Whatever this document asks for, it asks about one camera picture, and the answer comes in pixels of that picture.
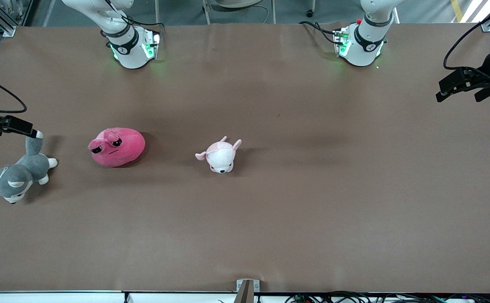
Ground hot pink round plush toy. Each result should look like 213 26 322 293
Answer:
87 127 146 168

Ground grey white husky plush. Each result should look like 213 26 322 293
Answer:
0 130 59 205

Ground pale pink white puppy plush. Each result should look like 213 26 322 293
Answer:
194 136 242 174

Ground metal chair legs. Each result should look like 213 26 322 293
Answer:
202 0 277 25

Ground black left base cable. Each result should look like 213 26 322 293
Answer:
298 21 343 46

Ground black floor cable bundle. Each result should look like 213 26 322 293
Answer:
284 290 490 303

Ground grey metal table bracket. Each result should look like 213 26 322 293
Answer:
235 279 261 303

